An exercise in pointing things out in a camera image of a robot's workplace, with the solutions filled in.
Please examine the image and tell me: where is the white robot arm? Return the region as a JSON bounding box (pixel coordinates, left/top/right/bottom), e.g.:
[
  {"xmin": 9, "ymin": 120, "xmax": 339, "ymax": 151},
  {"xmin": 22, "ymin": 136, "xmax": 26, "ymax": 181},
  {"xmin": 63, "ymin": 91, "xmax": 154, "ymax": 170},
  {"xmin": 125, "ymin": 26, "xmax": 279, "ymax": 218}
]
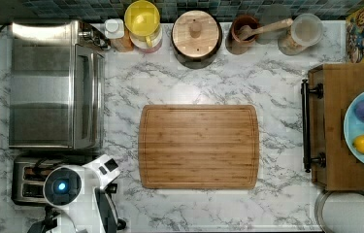
[{"xmin": 27, "ymin": 154, "xmax": 126, "ymax": 233}]

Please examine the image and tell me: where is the stainless steel toaster oven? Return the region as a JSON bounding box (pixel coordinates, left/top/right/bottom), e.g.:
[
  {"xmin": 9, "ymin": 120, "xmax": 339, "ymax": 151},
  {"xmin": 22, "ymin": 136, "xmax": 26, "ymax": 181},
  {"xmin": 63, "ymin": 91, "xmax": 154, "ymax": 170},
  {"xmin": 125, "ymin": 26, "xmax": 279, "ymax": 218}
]
[{"xmin": 9, "ymin": 19, "xmax": 110, "ymax": 150}]

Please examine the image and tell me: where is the silver two-slot toaster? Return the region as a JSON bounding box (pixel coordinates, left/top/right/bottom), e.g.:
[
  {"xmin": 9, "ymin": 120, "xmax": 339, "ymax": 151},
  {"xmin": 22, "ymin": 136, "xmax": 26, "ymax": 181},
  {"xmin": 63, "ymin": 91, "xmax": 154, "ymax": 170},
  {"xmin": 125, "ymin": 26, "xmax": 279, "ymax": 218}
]
[{"xmin": 11, "ymin": 154, "xmax": 68, "ymax": 206}]

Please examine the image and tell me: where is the bamboo cutting board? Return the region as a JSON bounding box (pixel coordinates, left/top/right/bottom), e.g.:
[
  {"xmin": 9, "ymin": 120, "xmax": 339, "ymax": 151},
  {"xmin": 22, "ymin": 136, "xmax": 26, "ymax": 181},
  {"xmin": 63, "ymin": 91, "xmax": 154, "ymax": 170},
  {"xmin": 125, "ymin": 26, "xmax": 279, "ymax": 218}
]
[{"xmin": 139, "ymin": 105, "xmax": 259, "ymax": 189}]

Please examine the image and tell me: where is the dark canister with wooden lid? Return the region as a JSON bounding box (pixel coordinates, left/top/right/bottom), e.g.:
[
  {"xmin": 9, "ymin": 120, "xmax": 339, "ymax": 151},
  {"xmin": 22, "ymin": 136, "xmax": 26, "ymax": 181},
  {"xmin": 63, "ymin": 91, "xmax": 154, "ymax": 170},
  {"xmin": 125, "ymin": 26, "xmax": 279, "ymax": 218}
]
[{"xmin": 171, "ymin": 10, "xmax": 222, "ymax": 69}]

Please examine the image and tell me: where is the pink white bowl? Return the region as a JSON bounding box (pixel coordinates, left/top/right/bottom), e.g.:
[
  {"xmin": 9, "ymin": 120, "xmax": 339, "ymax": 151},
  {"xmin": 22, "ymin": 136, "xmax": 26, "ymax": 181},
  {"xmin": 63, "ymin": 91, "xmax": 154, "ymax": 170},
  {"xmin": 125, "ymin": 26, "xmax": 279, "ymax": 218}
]
[{"xmin": 130, "ymin": 27, "xmax": 162, "ymax": 53}]

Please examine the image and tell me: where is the brown wooden utensil holder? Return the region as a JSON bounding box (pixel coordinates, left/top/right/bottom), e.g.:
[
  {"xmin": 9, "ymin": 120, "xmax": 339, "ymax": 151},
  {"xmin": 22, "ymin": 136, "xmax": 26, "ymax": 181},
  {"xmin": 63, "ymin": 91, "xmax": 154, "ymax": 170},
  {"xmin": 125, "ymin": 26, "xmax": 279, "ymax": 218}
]
[{"xmin": 225, "ymin": 15, "xmax": 259, "ymax": 55}]

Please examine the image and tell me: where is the wooden spoon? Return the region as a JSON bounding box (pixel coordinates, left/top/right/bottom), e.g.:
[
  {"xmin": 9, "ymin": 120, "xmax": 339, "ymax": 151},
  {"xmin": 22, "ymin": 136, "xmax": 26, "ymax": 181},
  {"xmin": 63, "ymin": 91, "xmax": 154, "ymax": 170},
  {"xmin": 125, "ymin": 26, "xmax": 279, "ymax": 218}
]
[{"xmin": 238, "ymin": 18, "xmax": 293, "ymax": 41}]

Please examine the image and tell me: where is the yellow mug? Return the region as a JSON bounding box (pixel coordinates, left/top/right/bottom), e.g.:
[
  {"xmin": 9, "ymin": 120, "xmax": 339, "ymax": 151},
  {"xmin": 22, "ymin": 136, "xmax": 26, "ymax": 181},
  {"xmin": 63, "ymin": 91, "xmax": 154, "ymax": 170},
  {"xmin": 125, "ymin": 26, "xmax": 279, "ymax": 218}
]
[{"xmin": 124, "ymin": 0, "xmax": 160, "ymax": 43}]

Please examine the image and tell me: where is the white capped spice bottle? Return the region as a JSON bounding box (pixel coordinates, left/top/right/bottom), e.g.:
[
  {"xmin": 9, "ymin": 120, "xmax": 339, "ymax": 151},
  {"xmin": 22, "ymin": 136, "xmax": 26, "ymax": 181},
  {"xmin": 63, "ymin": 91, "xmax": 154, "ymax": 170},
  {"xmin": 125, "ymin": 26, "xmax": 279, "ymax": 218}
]
[{"xmin": 104, "ymin": 18, "xmax": 133, "ymax": 52}]

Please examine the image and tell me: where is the clear cereal jar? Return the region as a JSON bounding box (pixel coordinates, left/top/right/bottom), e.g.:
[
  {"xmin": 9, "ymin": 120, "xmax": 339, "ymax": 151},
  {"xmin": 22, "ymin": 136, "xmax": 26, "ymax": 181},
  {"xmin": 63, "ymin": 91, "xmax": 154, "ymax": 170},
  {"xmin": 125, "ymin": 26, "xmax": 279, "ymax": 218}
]
[{"xmin": 278, "ymin": 14, "xmax": 324, "ymax": 55}]

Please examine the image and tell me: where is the wooden drawer box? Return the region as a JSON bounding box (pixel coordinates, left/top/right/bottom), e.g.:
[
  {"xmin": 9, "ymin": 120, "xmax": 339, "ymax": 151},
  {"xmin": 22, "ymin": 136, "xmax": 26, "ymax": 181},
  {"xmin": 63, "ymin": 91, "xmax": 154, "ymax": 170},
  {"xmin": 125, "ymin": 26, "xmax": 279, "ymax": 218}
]
[{"xmin": 301, "ymin": 63, "xmax": 364, "ymax": 191}]

